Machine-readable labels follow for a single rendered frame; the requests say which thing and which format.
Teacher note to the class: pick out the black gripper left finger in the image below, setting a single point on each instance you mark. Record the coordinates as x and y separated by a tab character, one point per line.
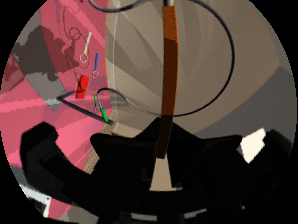
141	149

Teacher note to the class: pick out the red rectangular block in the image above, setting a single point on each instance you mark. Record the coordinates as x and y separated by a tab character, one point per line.
81	87

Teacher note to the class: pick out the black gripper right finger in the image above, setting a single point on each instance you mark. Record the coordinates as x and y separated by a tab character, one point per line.
185	151

